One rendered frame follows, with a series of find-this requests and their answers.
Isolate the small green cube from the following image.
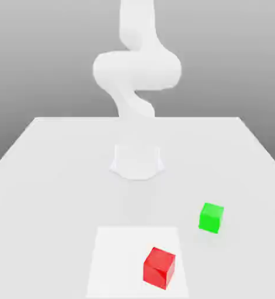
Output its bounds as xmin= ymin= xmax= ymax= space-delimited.
xmin=198 ymin=202 xmax=225 ymax=234

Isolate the small red cube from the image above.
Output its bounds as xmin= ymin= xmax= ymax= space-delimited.
xmin=142 ymin=246 xmax=176 ymax=291

